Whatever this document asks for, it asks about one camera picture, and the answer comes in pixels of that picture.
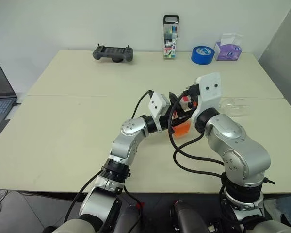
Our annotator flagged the gray laptop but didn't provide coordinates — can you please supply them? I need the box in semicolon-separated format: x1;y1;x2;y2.
0;56;18;133

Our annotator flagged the gray partition panel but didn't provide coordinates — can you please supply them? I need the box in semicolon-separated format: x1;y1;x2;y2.
258;0;291;104

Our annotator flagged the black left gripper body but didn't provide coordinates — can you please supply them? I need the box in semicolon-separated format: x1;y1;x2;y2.
160;103;193;132

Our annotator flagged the blue tape roll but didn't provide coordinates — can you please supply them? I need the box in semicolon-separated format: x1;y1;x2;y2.
191;45;215;66

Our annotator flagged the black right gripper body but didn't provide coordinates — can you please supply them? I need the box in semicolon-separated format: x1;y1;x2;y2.
185;95;201;114

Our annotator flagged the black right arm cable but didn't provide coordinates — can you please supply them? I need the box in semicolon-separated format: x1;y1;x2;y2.
168;83;226;177

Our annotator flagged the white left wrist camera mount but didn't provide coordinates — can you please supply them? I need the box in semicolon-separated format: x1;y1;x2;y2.
148;92;171;133

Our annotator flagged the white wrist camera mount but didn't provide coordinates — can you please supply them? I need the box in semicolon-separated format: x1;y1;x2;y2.
148;92;171;133
190;72;222;122

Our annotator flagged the gray handheld game controller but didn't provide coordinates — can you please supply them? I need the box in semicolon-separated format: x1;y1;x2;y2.
92;43;134;64

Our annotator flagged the marker pen pack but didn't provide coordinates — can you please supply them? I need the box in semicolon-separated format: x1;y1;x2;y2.
162;15;180;60

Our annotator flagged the purple tissue box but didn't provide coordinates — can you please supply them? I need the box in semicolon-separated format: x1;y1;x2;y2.
213;33;244;62

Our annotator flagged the orange drink bottle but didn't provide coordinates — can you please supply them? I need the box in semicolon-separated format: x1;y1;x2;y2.
171;95;193;141

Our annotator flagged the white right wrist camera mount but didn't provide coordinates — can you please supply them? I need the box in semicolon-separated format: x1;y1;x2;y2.
190;72;222;122

